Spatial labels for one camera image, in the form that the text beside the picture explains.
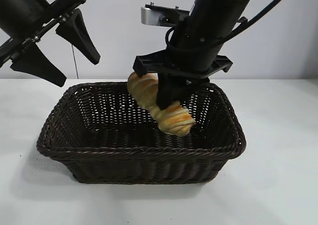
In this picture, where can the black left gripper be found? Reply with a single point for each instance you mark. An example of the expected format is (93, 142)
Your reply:
(22, 9)

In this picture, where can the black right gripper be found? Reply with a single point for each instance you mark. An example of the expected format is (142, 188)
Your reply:
(198, 51)

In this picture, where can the long twisted golden bread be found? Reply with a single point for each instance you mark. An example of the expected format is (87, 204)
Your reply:
(174, 120)

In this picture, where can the dark brown wicker basket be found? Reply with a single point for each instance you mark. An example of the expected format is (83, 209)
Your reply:
(139, 155)

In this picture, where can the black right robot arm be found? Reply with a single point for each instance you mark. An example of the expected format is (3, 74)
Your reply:
(223, 1)

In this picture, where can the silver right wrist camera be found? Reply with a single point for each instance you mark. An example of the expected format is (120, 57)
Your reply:
(149, 16)

